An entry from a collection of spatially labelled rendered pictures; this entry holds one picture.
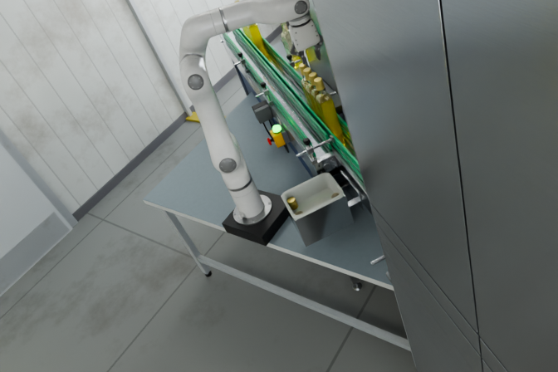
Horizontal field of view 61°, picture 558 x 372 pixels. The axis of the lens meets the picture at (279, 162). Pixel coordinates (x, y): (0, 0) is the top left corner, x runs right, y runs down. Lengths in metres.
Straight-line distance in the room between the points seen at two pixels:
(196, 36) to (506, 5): 1.47
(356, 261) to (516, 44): 1.65
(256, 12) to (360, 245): 1.00
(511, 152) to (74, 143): 4.05
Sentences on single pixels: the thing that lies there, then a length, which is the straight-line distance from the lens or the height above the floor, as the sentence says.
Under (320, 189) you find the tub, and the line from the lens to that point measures 2.01.
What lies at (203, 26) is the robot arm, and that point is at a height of 1.72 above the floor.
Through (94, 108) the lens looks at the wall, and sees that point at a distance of 4.38.
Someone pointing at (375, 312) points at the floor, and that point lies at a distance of 2.73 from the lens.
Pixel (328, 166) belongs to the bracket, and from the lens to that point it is 2.00.
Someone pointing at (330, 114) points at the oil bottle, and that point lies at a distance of 2.02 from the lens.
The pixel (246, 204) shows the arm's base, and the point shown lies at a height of 0.91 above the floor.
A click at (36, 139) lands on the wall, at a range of 4.18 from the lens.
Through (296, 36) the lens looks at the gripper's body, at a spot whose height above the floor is 1.55.
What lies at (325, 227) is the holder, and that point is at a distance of 1.93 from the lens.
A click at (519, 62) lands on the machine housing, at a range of 0.38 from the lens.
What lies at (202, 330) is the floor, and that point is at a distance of 3.02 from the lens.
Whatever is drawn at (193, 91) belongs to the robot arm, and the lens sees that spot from 1.77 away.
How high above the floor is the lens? 2.27
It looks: 36 degrees down
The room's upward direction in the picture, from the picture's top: 23 degrees counter-clockwise
